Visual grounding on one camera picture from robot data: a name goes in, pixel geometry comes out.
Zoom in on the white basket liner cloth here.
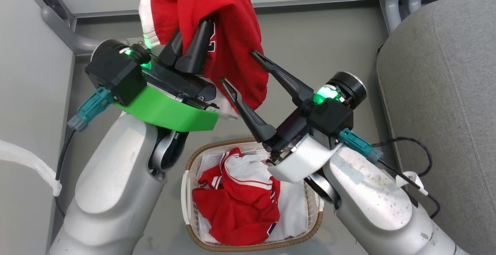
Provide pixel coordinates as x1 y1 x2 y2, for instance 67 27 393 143
197 151 311 245

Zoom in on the red jersey with white trim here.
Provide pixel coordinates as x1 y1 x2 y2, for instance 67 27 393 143
193 148 282 246

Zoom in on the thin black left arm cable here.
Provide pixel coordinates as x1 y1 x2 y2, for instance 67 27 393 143
54 127 77 183

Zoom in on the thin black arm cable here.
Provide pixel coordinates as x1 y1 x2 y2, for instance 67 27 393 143
54 127 77 183
371 136 441 219

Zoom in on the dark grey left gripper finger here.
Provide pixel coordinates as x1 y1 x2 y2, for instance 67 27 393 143
158 28 183 69
174 15 216 76

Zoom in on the red garment with white band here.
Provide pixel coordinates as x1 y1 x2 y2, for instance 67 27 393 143
139 0 269 111

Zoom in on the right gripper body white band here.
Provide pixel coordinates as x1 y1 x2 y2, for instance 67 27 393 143
263 71 367 183

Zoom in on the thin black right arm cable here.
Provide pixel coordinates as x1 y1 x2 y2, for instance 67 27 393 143
371 136 441 219

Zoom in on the grey partition foot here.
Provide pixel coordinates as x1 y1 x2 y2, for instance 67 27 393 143
41 5 129 55

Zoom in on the teal left cable connector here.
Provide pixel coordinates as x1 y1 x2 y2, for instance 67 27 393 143
67 86 114 133

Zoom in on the teal right cable connector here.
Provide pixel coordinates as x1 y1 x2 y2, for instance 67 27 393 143
339 128 384 164

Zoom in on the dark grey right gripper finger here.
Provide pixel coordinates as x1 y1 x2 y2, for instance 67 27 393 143
251 50 315 106
220 77 278 144

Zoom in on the teal cable connector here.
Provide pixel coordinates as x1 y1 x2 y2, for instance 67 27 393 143
67 86 114 133
339 128 384 164

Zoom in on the white laundry basket brown rim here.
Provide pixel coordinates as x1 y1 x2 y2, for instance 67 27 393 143
181 137 324 252

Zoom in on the white cable clip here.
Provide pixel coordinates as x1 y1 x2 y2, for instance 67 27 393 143
395 171 429 196

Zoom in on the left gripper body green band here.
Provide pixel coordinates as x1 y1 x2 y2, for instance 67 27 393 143
92 39 220 132

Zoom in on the white garment with red stripes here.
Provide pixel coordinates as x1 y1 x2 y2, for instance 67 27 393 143
219 152 273 188

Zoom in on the white plastic hose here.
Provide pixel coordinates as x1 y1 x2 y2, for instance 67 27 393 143
0 140 63 197

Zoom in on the grey fabric sofa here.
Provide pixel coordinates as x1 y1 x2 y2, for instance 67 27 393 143
377 0 496 255

